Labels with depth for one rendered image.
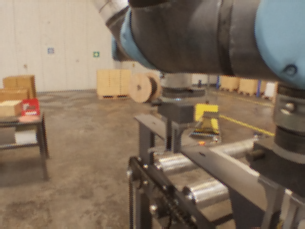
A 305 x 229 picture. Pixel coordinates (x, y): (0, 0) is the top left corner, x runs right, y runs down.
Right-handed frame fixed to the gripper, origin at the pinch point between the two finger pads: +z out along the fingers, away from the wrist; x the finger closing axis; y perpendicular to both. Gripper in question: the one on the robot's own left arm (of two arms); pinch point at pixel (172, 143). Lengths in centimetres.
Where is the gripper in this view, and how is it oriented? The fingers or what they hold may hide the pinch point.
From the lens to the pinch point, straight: 64.2
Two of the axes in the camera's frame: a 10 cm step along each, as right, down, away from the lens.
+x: 4.2, 2.4, -8.8
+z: -0.2, 9.7, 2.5
